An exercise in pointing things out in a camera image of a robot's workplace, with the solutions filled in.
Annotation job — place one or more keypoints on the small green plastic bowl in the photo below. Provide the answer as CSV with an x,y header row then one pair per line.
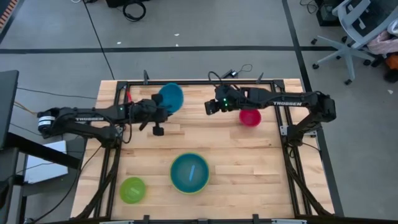
x,y
132,190

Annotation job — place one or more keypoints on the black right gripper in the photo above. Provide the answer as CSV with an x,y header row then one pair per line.
x,y
226,99

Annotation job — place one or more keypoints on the black monitor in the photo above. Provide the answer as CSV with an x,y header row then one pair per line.
x,y
7,105

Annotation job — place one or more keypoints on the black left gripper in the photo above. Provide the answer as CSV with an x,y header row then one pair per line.
x,y
149,111

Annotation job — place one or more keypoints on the white metal bracket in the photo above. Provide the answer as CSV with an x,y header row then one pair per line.
x,y
283,130

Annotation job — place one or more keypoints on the small blue plastic bowl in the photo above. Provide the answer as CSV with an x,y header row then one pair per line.
x,y
173,96

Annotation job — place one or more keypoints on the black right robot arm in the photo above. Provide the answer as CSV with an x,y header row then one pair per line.
x,y
289,102

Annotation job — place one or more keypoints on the large teal bowl yellow rim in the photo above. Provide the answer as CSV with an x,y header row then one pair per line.
x,y
189,173

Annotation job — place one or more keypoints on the black side desk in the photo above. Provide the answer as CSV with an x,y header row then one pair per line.
x,y
40,151

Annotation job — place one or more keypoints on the pink cloth bundle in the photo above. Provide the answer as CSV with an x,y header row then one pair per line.
x,y
383,43

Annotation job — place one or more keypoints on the grey office chair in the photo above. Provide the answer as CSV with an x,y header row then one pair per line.
x,y
351,37

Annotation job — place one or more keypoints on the small red plastic bowl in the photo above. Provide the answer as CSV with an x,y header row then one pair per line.
x,y
250,118

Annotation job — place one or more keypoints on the black equipment box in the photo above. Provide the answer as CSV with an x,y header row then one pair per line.
x,y
326,14

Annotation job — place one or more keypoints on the orange object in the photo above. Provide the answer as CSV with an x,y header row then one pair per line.
x,y
392,61

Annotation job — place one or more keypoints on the black metal table frame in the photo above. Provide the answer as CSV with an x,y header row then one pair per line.
x,y
281,133

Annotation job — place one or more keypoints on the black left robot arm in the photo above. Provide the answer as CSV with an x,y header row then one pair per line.
x,y
93,118

